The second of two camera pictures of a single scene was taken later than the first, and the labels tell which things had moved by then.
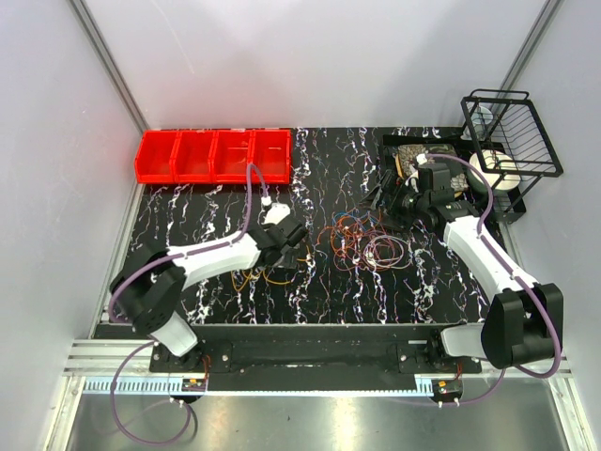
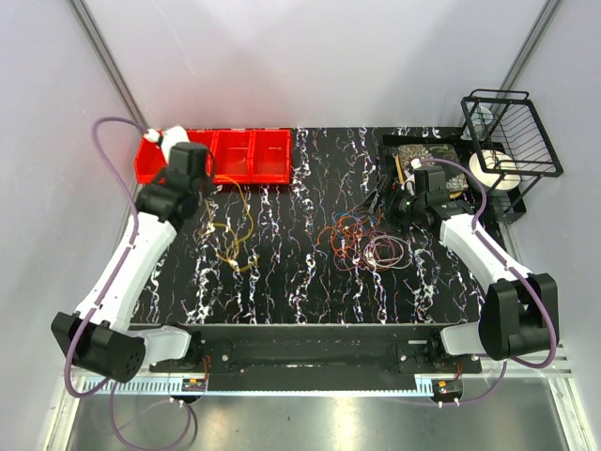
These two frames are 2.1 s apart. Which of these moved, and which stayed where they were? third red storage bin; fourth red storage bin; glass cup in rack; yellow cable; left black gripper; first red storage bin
Moved: yellow cable; left black gripper
Stayed: first red storage bin; glass cup in rack; third red storage bin; fourth red storage bin
